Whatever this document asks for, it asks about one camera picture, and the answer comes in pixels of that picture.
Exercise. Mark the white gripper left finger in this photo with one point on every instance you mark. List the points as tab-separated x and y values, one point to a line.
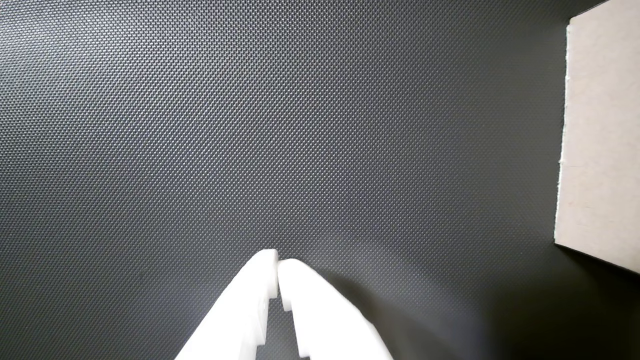
245	310

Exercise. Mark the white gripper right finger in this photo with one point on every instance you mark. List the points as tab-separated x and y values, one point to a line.
330	325

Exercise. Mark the small open cardboard box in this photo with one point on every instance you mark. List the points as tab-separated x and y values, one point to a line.
602	135

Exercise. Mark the dark grey textured mat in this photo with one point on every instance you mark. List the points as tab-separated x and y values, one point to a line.
200	125

